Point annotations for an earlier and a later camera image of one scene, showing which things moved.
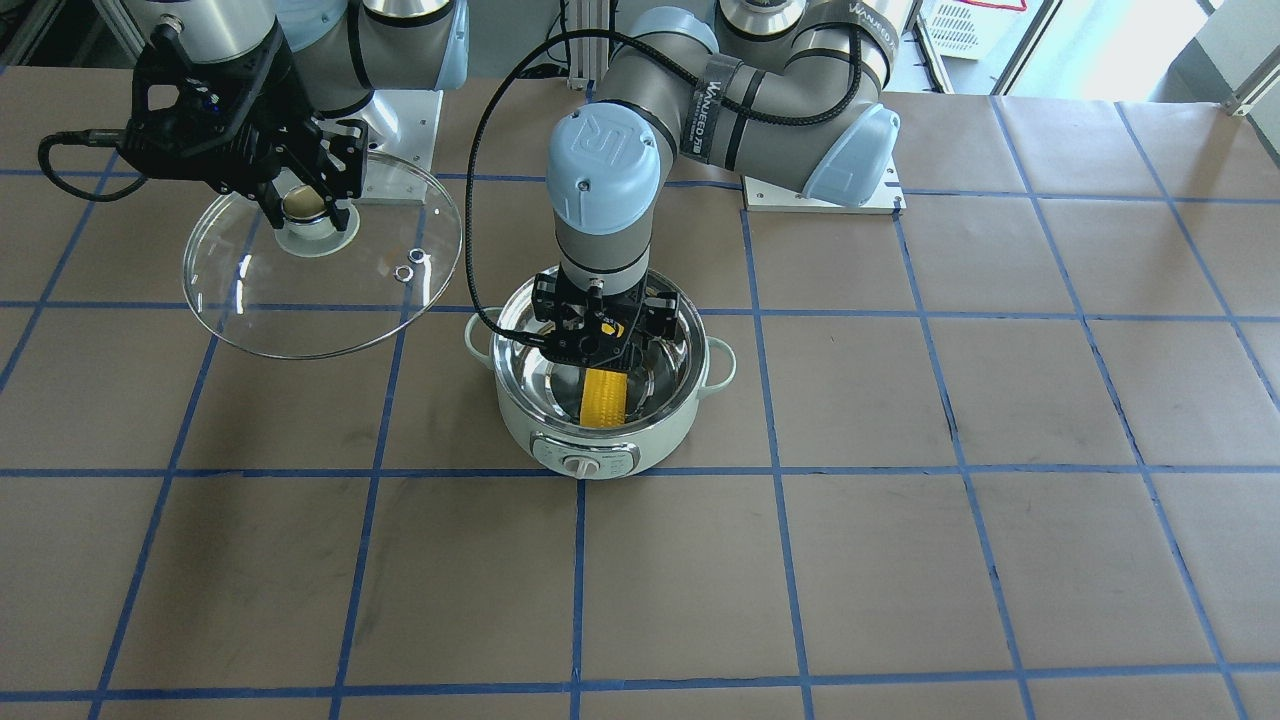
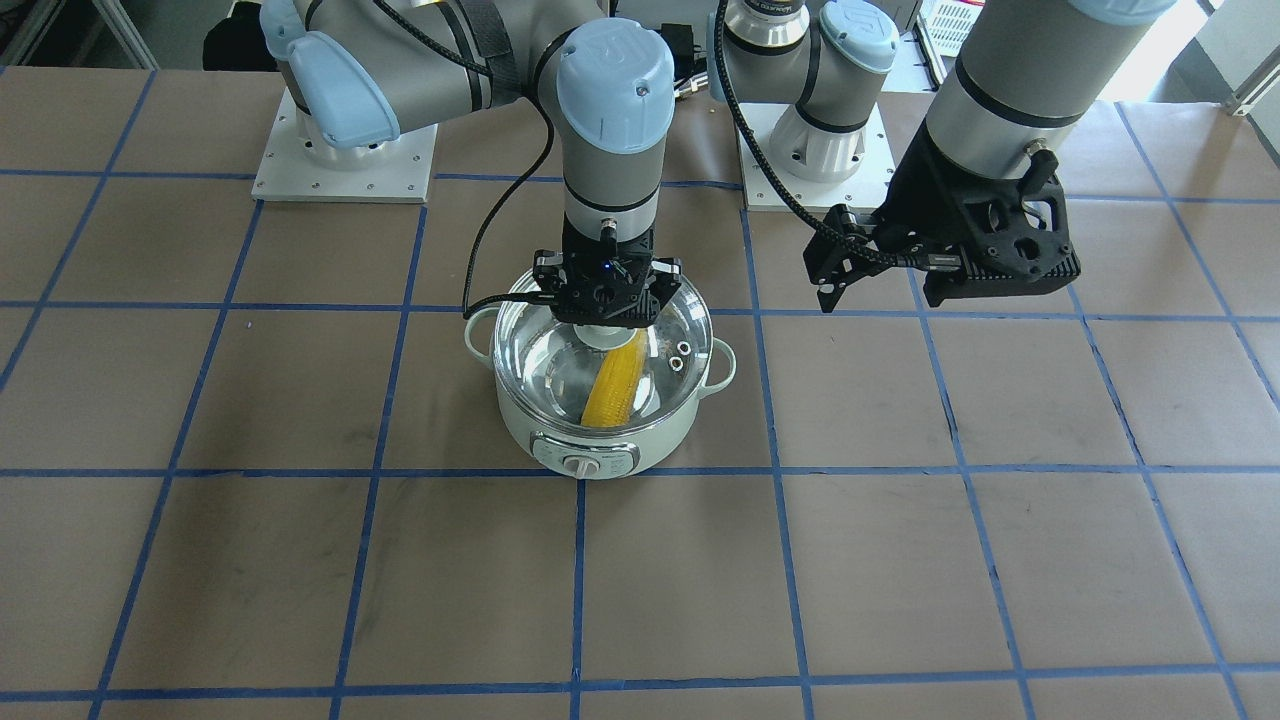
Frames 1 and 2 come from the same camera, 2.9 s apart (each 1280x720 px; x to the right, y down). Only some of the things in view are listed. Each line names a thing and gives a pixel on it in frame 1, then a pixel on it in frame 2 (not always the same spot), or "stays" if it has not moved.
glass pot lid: (309, 291) → (606, 379)
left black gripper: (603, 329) → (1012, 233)
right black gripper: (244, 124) → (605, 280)
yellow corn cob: (603, 398) stays
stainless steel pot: (539, 398) stays
